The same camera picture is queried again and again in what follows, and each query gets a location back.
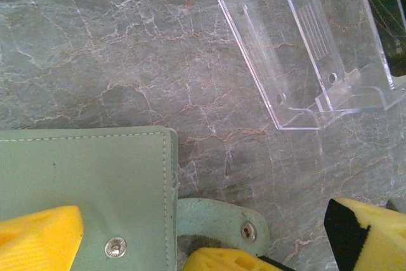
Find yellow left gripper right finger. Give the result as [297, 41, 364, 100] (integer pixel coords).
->
[326, 197, 406, 271]

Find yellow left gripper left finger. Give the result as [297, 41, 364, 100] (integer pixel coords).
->
[0, 205, 84, 271]

